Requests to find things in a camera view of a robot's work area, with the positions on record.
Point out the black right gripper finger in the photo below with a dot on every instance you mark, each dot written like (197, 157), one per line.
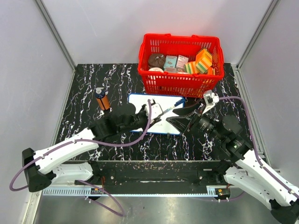
(194, 109)
(182, 123)

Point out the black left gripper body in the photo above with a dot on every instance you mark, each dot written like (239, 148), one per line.
(140, 121)

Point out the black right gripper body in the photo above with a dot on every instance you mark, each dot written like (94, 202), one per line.
(203, 122)

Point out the white marker with blue cap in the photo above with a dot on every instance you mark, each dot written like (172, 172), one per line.
(173, 106)

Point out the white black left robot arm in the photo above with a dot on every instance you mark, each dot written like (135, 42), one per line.
(46, 166)

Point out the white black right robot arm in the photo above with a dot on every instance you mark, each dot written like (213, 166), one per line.
(243, 167)

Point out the blue framed whiteboard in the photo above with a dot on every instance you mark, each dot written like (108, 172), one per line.
(162, 107)

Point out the orange blue pump bottle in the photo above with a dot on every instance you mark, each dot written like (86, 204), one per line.
(102, 98)

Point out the green yellow sponge pack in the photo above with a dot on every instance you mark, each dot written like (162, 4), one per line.
(191, 68)

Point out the red plastic shopping basket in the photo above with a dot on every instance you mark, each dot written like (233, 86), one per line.
(170, 81)

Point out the pink small box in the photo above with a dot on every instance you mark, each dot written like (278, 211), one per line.
(181, 61)

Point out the teal small box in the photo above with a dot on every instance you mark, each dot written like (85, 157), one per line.
(170, 62)

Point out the brown round package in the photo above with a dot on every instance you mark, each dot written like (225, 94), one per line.
(156, 60)

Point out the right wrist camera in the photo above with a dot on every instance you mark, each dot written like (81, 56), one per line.
(211, 99)

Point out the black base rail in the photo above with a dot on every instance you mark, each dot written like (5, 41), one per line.
(157, 177)

